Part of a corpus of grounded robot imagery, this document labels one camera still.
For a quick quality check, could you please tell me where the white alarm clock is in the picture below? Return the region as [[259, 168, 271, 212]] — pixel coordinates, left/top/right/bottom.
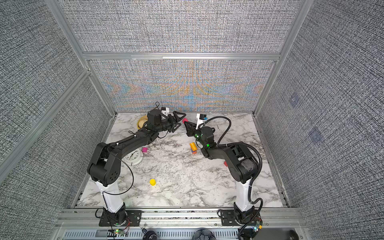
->
[[123, 149, 144, 167]]

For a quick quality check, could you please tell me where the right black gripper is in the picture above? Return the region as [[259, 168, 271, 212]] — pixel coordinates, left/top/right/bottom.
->
[[185, 120, 208, 149]]

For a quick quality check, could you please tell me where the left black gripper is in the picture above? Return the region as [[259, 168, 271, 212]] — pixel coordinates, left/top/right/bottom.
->
[[155, 111, 186, 134]]

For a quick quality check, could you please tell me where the yellow orange supermarket block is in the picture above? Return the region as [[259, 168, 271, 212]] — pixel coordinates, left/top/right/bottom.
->
[[190, 143, 198, 152]]

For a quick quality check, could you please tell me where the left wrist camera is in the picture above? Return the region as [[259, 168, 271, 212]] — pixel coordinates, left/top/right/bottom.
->
[[161, 107, 170, 116]]

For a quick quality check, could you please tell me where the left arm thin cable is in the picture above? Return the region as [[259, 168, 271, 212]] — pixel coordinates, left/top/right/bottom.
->
[[101, 155, 135, 196]]

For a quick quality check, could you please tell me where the aluminium front rail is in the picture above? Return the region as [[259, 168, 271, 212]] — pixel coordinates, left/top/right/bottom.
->
[[54, 207, 307, 230]]

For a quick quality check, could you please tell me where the yellow bamboo steamer basket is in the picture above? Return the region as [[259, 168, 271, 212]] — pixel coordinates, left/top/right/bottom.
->
[[137, 116, 148, 129]]

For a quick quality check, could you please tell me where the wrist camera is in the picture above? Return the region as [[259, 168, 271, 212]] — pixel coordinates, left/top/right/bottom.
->
[[196, 114, 208, 129], [161, 107, 170, 116]]

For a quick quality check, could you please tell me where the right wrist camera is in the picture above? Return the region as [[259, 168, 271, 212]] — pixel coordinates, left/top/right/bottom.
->
[[196, 114, 208, 129]]

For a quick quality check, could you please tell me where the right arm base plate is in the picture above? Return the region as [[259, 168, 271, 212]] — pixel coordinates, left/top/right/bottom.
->
[[218, 209, 241, 227]]

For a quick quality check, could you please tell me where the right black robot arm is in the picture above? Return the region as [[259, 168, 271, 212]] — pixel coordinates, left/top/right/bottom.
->
[[184, 121, 263, 225]]

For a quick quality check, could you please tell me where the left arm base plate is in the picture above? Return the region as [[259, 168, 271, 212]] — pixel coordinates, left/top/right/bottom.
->
[[99, 210, 143, 227]]

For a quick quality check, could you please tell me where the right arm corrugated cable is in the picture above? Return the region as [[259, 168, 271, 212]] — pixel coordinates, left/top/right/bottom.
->
[[197, 116, 264, 232]]

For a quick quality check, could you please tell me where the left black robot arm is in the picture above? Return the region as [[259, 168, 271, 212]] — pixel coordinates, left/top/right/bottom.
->
[[87, 108, 186, 226]]

